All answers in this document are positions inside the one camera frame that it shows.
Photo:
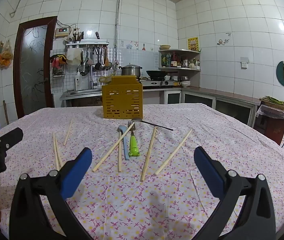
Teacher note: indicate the corner shelf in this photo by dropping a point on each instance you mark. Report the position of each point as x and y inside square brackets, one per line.
[179, 68]

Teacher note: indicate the yellow wall poster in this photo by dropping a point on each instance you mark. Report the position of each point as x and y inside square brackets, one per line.
[193, 44]

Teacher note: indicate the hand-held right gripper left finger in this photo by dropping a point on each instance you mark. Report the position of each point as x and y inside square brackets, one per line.
[76, 172]

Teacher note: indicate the kitchen counter cabinet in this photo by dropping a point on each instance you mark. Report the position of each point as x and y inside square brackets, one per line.
[207, 100]

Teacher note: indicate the white wall control box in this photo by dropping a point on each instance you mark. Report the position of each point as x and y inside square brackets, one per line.
[61, 32]

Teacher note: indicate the brown framed glass door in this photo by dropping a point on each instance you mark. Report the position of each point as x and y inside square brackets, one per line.
[31, 67]

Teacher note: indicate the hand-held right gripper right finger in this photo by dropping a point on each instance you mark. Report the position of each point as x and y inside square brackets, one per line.
[209, 175]

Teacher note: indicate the black wok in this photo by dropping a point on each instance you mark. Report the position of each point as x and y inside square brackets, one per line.
[157, 73]

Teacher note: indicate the wooden chopstick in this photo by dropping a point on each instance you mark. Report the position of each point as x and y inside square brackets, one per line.
[55, 152]
[59, 156]
[106, 158]
[67, 132]
[148, 156]
[173, 152]
[119, 160]

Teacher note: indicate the plastic covered red cabinet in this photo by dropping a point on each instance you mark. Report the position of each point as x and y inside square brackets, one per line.
[272, 127]

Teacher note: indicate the hanging black ladle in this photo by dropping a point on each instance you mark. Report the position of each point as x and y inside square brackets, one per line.
[98, 65]

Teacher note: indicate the metal wall pipe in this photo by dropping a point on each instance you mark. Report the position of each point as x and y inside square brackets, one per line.
[117, 17]

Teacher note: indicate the steel kitchen sink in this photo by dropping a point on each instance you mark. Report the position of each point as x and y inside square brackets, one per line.
[81, 92]

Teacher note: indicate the yellow slotted utensil holder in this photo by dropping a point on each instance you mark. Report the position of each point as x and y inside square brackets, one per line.
[122, 100]

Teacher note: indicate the steel cooking pot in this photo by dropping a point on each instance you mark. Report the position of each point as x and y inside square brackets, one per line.
[130, 71]

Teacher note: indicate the light blue plastic spoon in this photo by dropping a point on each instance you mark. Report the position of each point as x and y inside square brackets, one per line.
[126, 152]

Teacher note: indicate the gas stove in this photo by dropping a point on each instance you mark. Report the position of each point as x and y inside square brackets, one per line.
[157, 82]

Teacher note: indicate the floral tablecloth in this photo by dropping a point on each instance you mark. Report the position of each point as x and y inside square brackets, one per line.
[132, 205]

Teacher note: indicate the white hanging towel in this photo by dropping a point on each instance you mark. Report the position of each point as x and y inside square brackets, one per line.
[74, 56]

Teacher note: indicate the stack of bowls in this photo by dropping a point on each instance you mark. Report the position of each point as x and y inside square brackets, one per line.
[185, 83]

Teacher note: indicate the white wall socket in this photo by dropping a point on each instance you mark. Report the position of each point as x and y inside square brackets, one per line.
[244, 63]

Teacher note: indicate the metal spoon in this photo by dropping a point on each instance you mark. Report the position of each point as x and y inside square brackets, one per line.
[154, 125]

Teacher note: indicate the hanging plastic bags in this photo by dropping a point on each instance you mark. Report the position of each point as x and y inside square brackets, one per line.
[5, 55]

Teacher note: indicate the metal wall rack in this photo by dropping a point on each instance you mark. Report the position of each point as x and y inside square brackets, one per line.
[86, 43]

